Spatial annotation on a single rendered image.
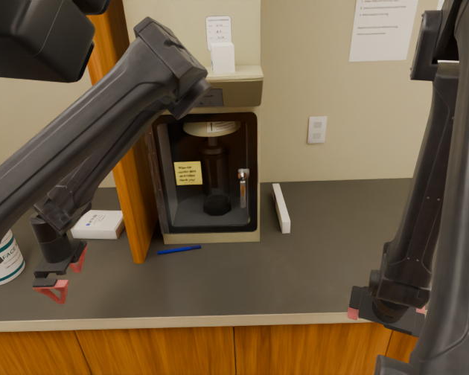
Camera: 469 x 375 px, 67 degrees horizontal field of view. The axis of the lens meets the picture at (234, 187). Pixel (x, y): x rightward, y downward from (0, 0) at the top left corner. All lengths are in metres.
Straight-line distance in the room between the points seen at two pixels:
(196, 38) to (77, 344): 0.91
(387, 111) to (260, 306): 0.94
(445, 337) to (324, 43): 1.23
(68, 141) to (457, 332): 0.38
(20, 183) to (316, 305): 0.79
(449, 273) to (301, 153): 1.29
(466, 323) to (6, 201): 0.42
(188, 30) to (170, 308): 0.71
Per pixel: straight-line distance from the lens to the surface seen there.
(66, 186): 0.68
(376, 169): 1.65
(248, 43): 0.93
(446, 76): 0.44
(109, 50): 0.98
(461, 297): 0.26
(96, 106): 0.43
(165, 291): 1.06
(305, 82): 1.42
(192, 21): 0.93
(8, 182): 0.44
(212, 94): 0.88
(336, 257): 1.16
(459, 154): 0.30
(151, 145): 1.02
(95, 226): 1.31
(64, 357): 1.28
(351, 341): 1.16
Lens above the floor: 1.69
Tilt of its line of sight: 30 degrees down
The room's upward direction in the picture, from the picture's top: 2 degrees counter-clockwise
